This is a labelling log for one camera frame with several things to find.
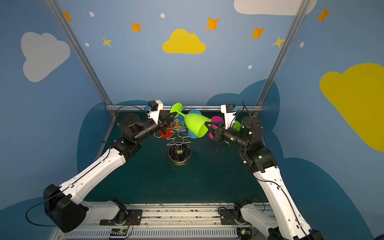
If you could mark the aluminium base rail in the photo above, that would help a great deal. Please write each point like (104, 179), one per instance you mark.
(170, 221)

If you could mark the magenta plastic wine glass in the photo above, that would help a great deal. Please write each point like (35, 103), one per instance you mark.
(215, 119)

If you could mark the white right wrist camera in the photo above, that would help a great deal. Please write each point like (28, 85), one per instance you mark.
(229, 111)

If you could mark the blue wine glass right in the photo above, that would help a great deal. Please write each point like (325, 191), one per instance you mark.
(193, 123)

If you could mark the left green circuit board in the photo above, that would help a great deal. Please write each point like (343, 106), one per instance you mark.
(119, 233)

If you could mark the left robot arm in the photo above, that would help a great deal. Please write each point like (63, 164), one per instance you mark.
(65, 204)

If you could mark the gold wire glass rack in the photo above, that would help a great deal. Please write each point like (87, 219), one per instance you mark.
(179, 151)

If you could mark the green wine glass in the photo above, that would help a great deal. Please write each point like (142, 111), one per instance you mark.
(178, 107)
(237, 125)

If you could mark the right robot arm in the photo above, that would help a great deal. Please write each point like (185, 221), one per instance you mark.
(288, 223)

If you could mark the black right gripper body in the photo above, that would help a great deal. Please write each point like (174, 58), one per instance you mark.
(218, 132)

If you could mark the aluminium frame left floor rail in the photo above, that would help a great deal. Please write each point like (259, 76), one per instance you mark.
(104, 141)

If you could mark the aluminium frame post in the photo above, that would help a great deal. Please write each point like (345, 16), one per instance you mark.
(304, 8)
(64, 24)

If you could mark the right green circuit board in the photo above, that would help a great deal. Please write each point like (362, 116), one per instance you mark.
(244, 234)

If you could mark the aluminium frame back rail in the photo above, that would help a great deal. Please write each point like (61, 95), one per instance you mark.
(186, 108)

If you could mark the blue wine glass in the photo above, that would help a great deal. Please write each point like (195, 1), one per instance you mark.
(180, 118)
(193, 123)

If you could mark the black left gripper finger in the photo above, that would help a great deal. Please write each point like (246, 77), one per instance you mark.
(169, 116)
(172, 122)

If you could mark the green circuit board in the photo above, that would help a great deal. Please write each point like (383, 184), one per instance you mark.
(119, 233)
(244, 234)

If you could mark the blue wine glass left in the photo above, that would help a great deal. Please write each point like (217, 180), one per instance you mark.
(180, 118)

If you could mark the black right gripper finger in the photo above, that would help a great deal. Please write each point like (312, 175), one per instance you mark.
(212, 130)
(215, 123)

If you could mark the aluminium frame right post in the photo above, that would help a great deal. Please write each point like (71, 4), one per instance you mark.
(304, 8)

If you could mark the aluminium frame left post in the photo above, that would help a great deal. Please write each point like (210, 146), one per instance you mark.
(64, 24)

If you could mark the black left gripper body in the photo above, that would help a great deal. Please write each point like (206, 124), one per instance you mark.
(162, 120)

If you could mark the red plastic wine glass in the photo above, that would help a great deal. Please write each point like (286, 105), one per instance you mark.
(168, 134)

